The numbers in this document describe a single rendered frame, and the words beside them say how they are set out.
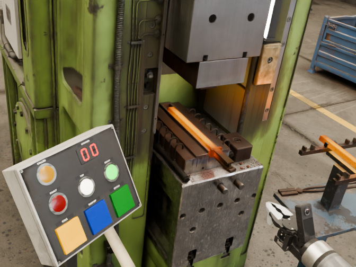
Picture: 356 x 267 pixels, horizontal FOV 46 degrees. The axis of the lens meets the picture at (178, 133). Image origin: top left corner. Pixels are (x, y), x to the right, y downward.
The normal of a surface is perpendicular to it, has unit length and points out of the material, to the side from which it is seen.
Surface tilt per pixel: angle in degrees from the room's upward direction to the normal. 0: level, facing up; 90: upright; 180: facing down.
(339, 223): 0
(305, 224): 58
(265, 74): 90
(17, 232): 0
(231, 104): 90
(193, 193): 90
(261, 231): 0
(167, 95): 90
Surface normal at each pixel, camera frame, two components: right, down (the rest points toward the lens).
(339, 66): -0.79, 0.22
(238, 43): 0.47, 0.49
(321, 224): 0.11, -0.86
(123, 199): 0.75, -0.11
